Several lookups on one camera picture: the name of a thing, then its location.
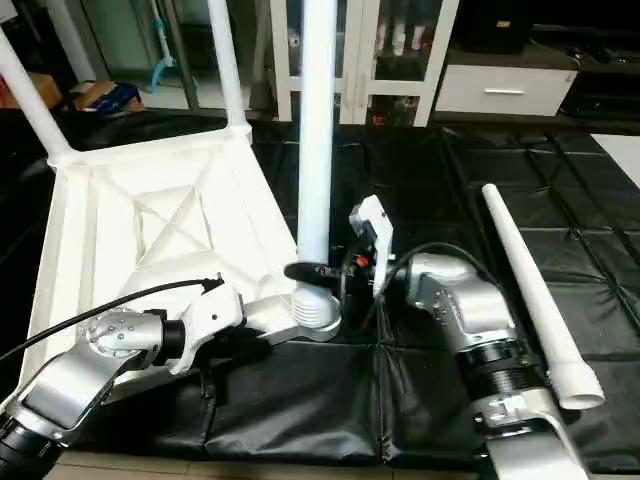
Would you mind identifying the white plastic table leg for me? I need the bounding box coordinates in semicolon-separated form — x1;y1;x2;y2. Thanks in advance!
205;0;253;135
0;28;75;167
481;182;607;412
288;0;345;333

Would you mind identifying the white glass-door cabinet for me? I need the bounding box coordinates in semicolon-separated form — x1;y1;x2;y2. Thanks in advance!
268;0;463;128

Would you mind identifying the teal long-handled dustpan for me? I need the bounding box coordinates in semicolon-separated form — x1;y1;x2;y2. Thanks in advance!
146;14;178;95

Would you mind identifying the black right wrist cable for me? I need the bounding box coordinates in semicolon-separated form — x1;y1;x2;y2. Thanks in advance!
338;240;503;333

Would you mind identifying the white flat panel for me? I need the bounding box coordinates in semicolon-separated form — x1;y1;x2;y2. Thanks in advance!
588;132;640;193

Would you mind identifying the black work mat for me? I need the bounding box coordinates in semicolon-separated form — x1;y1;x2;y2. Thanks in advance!
0;108;640;473

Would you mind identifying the white drawer unit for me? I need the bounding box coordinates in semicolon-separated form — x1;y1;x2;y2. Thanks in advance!
434;44;583;117

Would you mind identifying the white plastic table top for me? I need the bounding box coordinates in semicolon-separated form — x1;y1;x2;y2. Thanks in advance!
18;122;345;407

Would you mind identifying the brown wooden desk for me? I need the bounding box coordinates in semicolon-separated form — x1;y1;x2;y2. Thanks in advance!
0;70;65;111

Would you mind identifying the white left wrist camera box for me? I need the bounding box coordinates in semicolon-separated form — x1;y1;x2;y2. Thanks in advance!
168;282;247;377

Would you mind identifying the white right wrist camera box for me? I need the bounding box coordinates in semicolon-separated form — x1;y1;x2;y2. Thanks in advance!
348;194;397;297

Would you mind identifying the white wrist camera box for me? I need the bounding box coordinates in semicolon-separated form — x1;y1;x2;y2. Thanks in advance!
348;194;397;297
168;282;247;377

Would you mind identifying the black speaker box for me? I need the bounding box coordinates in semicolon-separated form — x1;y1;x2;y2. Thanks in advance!
454;0;533;55

